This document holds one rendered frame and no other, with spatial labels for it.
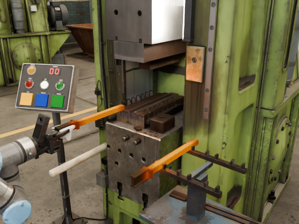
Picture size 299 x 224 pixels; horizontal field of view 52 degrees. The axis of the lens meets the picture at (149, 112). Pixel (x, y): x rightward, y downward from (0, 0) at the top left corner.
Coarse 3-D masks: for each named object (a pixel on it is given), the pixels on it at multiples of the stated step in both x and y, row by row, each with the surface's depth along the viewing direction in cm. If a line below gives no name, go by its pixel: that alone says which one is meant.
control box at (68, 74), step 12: (24, 72) 186; (36, 72) 184; (48, 72) 183; (60, 72) 181; (72, 72) 180; (24, 84) 184; (36, 84) 183; (48, 84) 181; (72, 84) 180; (48, 96) 180; (72, 96) 181; (24, 108) 183; (36, 108) 180; (48, 108) 179; (60, 108) 177; (72, 108) 182
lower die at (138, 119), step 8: (152, 96) 196; (160, 96) 193; (176, 96) 192; (136, 104) 179; (152, 104) 175; (160, 104) 178; (168, 104) 179; (120, 112) 172; (128, 112) 168; (136, 112) 165; (144, 112) 166; (152, 112) 167; (160, 112) 174; (120, 120) 174; (128, 120) 170; (136, 120) 166; (144, 120) 163
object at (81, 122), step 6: (108, 108) 151; (114, 108) 152; (120, 108) 155; (96, 114) 143; (102, 114) 145; (108, 114) 148; (72, 120) 134; (78, 120) 136; (84, 120) 136; (90, 120) 139; (60, 126) 128; (66, 126) 129; (78, 126) 133
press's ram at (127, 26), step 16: (112, 0) 153; (128, 0) 147; (144, 0) 142; (160, 0) 144; (176, 0) 153; (112, 16) 156; (128, 16) 150; (144, 16) 144; (160, 16) 147; (176, 16) 158; (112, 32) 159; (128, 32) 153; (144, 32) 147; (160, 32) 149; (176, 32) 161
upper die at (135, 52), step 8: (176, 40) 172; (120, 48) 159; (128, 48) 155; (136, 48) 152; (144, 48) 150; (152, 48) 155; (160, 48) 161; (168, 48) 167; (176, 48) 173; (184, 48) 180; (120, 56) 160; (128, 56) 157; (136, 56) 154; (144, 56) 151; (152, 56) 157; (160, 56) 162
